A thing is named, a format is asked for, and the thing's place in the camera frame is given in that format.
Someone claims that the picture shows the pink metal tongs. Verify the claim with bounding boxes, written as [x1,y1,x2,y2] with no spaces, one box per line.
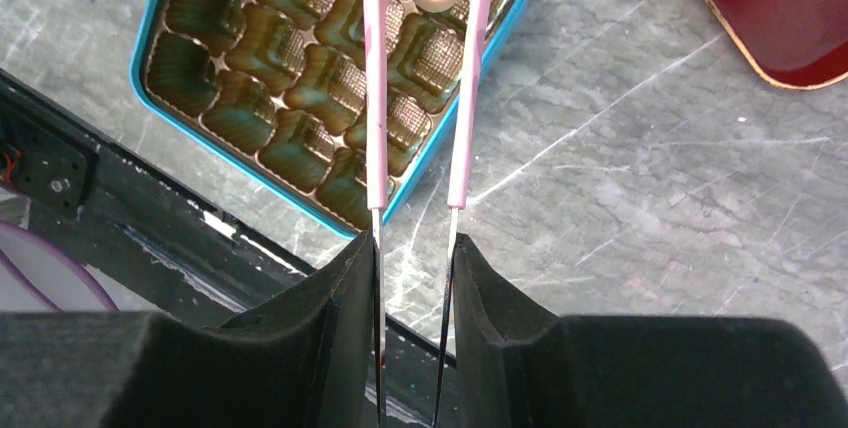
[362,0,491,427]

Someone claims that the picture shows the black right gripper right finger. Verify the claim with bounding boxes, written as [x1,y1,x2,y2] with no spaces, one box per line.
[453,234,847,427]

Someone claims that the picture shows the blue cookie tin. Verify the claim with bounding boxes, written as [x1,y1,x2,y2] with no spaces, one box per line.
[130,0,528,238]

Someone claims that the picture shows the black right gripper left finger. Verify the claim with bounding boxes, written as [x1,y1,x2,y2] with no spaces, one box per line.
[1,233,375,427]

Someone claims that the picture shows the red lacquer tray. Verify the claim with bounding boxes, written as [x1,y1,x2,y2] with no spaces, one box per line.
[704,0,847,91]

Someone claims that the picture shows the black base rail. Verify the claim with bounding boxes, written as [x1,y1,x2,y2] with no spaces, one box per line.
[1,74,436,427]

